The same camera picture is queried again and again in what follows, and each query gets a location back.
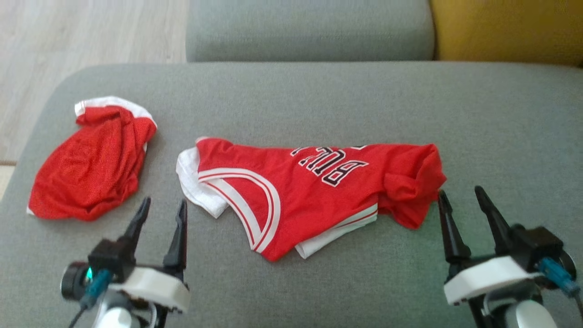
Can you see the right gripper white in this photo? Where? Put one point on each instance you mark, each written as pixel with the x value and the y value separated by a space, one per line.
pixel 487 278

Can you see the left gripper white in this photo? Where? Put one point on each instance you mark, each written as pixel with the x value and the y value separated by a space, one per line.
pixel 155 287

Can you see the red basketball shorts white stripes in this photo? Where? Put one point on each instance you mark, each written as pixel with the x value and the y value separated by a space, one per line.
pixel 91 168

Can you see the red basketball jersey white trim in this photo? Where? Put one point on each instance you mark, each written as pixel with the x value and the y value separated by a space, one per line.
pixel 296 196

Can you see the wide yellow sofa back cushion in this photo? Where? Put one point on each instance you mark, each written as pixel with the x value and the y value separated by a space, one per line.
pixel 510 32

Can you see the grey sofa seat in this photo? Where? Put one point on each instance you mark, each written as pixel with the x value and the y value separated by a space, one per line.
pixel 319 100

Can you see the large grey sofa seat cushion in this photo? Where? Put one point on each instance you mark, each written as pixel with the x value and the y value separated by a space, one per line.
pixel 309 32

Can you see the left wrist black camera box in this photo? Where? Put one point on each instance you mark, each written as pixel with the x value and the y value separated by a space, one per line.
pixel 111 259

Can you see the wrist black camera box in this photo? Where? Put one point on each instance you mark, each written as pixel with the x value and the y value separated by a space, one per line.
pixel 111 259
pixel 537 243

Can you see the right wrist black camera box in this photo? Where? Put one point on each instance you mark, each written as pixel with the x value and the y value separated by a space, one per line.
pixel 537 243

